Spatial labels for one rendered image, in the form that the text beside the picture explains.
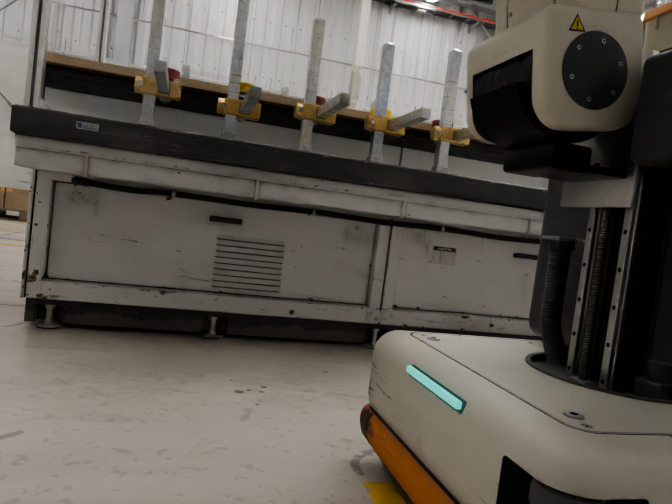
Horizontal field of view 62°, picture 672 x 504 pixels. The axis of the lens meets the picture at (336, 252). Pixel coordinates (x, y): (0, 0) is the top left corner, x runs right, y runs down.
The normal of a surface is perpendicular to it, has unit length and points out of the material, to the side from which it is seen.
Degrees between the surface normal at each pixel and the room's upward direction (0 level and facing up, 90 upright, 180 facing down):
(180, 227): 91
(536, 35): 98
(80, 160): 90
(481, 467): 90
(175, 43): 90
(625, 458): 39
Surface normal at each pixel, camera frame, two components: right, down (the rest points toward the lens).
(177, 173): 0.26, 0.08
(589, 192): -0.96, -0.11
